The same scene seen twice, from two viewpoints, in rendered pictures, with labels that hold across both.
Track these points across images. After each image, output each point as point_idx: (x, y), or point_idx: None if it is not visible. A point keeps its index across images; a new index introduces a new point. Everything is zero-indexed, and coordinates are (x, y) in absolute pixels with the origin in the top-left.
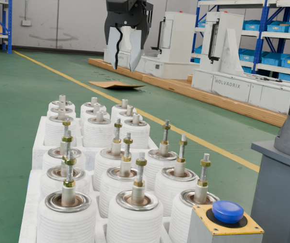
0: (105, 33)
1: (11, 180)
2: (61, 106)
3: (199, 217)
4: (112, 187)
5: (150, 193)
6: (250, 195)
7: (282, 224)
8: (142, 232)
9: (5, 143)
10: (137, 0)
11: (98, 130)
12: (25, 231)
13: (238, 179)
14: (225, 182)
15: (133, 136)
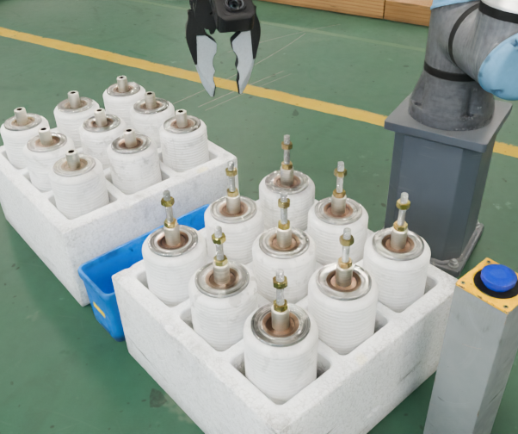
0: (190, 47)
1: (7, 281)
2: (46, 138)
3: (474, 295)
4: (286, 270)
5: None
6: (338, 158)
7: (440, 210)
8: (369, 316)
9: None
10: None
11: (142, 162)
12: (227, 376)
13: (307, 134)
14: (296, 149)
15: (190, 149)
